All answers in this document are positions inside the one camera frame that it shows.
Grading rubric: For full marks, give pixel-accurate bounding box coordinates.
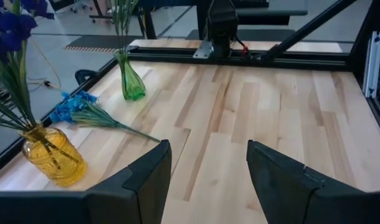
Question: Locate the black diagonal rig strut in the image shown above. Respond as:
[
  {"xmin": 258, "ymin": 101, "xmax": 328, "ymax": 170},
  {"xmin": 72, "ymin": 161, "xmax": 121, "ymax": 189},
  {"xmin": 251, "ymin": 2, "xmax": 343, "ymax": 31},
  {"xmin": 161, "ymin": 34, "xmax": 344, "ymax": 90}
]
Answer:
[{"xmin": 260, "ymin": 0, "xmax": 358, "ymax": 62}]

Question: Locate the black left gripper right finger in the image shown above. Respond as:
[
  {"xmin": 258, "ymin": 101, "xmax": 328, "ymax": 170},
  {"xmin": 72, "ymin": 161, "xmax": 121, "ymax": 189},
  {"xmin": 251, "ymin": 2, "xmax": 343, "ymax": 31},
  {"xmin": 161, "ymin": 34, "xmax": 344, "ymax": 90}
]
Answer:
[{"xmin": 245, "ymin": 139, "xmax": 380, "ymax": 224}]

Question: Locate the grey desk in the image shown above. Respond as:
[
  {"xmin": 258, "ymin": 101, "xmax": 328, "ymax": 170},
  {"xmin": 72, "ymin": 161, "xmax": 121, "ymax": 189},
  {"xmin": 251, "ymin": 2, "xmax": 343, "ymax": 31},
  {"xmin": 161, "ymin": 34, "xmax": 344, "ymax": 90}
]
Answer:
[{"xmin": 233, "ymin": 0, "xmax": 308, "ymax": 26}]

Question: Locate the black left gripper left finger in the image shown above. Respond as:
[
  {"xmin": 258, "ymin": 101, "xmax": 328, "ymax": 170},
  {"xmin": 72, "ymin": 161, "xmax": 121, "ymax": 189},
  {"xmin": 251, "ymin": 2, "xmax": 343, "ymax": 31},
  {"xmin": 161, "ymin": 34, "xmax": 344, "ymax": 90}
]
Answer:
[{"xmin": 0, "ymin": 139, "xmax": 173, "ymax": 224}]

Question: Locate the blue artificial flower bunch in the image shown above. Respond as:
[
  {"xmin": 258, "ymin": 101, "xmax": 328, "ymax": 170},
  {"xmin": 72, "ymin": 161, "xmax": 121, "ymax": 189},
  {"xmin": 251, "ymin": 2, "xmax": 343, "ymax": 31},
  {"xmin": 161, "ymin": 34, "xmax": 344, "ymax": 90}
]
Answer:
[{"xmin": 49, "ymin": 90, "xmax": 161, "ymax": 143}]

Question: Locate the red wire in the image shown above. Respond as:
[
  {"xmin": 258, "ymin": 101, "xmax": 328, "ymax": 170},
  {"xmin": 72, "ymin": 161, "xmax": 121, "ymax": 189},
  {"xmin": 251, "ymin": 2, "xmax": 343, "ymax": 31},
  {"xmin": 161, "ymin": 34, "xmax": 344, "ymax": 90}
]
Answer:
[{"xmin": 236, "ymin": 37, "xmax": 250, "ymax": 57}]

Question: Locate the yellow power cable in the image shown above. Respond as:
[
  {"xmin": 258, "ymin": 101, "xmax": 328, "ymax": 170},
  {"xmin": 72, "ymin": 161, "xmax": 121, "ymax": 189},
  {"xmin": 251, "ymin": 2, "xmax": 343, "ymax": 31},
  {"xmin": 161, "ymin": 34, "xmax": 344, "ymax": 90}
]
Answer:
[{"xmin": 29, "ymin": 39, "xmax": 62, "ymax": 91}]

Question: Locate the pink artificial flower bunch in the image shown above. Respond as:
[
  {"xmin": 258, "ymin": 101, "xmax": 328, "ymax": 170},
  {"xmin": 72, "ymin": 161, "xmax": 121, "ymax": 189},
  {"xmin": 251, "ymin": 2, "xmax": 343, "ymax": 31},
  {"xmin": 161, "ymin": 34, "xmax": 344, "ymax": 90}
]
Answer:
[{"xmin": 111, "ymin": 0, "xmax": 140, "ymax": 63}]

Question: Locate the green glass vase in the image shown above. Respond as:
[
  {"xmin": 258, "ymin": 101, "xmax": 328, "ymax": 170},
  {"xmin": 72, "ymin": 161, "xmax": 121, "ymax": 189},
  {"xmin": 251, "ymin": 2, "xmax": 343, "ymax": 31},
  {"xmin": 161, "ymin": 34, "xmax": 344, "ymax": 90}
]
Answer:
[{"xmin": 113, "ymin": 51, "xmax": 146, "ymax": 101}]

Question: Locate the silver mounting bracket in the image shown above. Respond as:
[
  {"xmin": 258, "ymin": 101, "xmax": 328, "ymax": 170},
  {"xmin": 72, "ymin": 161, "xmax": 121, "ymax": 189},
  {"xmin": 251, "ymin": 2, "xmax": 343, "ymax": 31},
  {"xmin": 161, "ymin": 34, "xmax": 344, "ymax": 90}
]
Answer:
[{"xmin": 192, "ymin": 39, "xmax": 215, "ymax": 60}]

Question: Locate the yellow glass vase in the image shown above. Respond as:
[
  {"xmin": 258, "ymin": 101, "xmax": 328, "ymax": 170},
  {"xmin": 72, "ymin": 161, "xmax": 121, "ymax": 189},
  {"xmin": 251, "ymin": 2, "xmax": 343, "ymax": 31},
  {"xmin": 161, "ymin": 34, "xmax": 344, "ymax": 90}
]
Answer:
[{"xmin": 21, "ymin": 123, "xmax": 88, "ymax": 188}]

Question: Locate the black rig post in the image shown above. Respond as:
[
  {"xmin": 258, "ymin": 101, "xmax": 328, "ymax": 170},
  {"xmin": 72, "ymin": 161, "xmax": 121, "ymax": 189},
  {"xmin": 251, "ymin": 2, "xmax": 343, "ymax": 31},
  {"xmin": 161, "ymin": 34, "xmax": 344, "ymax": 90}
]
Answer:
[{"xmin": 348, "ymin": 0, "xmax": 380, "ymax": 94}]

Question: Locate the silver aluminium extrusion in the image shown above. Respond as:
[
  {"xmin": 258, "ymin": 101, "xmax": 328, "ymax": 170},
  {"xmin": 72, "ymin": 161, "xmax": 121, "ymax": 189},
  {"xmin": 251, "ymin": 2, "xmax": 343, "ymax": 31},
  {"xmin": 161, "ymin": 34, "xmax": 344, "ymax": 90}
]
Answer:
[{"xmin": 363, "ymin": 30, "xmax": 380, "ymax": 99}]

